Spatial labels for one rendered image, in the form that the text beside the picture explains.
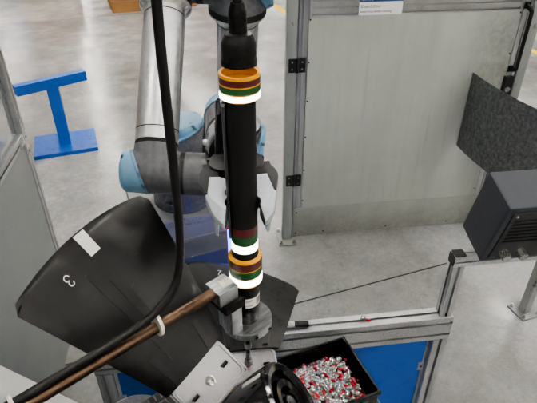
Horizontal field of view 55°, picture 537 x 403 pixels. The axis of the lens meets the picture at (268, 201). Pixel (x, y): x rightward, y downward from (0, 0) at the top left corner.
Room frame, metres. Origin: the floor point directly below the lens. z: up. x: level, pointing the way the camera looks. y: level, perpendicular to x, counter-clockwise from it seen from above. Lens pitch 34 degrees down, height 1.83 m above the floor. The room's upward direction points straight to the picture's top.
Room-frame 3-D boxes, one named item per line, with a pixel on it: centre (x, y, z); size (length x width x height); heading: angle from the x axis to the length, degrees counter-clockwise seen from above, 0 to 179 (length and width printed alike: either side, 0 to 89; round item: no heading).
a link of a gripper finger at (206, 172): (0.56, 0.07, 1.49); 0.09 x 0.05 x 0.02; 177
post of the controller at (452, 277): (0.93, -0.45, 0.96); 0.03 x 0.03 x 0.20; 7
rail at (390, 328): (0.88, -0.02, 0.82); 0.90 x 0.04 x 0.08; 97
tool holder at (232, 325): (0.50, 0.04, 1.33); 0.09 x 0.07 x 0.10; 132
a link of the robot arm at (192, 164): (0.77, 0.09, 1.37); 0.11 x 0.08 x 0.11; 91
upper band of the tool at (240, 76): (0.51, 0.03, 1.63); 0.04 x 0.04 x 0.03
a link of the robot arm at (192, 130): (1.14, 0.21, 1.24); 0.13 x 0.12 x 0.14; 91
